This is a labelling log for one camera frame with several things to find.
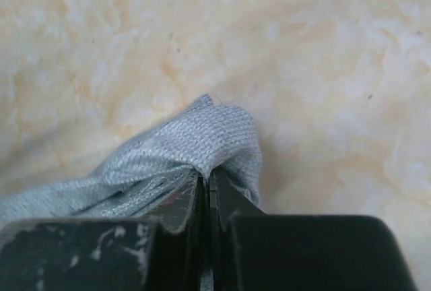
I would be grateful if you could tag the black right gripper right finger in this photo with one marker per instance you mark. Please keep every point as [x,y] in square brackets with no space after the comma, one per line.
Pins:
[252,250]

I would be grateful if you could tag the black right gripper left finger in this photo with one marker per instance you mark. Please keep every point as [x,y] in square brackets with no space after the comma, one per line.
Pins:
[161,250]

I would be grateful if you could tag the grey-blue pillowcase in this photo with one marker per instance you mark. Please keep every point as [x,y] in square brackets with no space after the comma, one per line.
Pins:
[150,166]

